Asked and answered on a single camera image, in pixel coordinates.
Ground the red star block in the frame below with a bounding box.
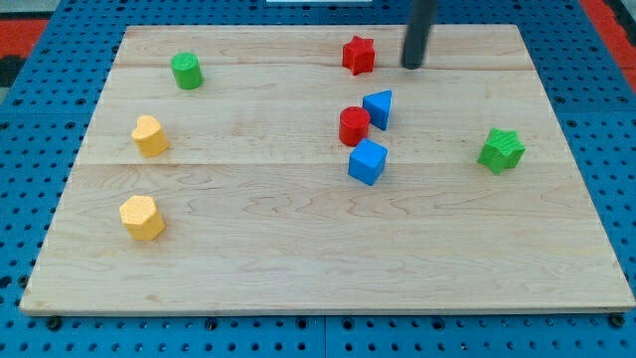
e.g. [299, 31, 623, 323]
[342, 35, 376, 76]

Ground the green star block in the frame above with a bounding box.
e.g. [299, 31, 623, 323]
[477, 127, 526, 175]

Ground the blue cube block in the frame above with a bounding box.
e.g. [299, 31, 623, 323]
[348, 138, 389, 186]

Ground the red cylinder block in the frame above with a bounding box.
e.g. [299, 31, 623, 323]
[339, 106, 371, 146]

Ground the wooden board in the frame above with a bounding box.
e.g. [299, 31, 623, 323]
[20, 25, 635, 316]

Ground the blue triangle block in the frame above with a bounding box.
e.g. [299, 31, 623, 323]
[363, 89, 393, 130]

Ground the green cylinder block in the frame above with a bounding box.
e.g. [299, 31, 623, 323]
[170, 52, 204, 90]

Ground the yellow heart block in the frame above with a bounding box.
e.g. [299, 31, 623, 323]
[131, 115, 170, 157]

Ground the yellow hexagon block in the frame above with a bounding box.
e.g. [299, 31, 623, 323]
[119, 195, 165, 241]

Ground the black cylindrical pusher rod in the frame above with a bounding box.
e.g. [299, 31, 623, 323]
[400, 0, 438, 70]

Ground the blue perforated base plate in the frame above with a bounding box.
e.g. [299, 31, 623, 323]
[1, 1, 635, 357]

